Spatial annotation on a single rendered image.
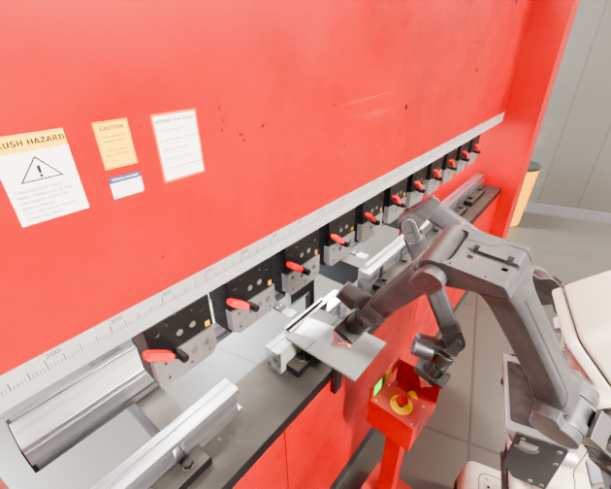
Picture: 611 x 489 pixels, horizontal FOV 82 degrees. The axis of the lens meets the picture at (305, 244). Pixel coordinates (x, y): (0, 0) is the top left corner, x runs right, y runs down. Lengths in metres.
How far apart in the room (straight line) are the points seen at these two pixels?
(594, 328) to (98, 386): 1.19
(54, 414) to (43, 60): 0.88
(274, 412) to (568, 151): 4.43
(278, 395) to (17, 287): 0.78
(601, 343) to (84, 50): 0.96
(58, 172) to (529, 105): 2.70
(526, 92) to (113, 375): 2.74
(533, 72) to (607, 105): 2.15
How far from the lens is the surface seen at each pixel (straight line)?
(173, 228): 0.69
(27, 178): 0.59
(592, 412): 0.83
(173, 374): 0.85
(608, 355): 0.88
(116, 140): 0.62
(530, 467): 1.10
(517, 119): 2.91
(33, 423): 1.21
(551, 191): 5.09
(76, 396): 1.21
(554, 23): 2.87
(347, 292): 0.94
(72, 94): 0.59
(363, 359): 1.10
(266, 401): 1.17
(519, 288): 0.54
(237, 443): 1.10
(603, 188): 5.17
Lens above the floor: 1.81
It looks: 30 degrees down
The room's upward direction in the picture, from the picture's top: 1 degrees counter-clockwise
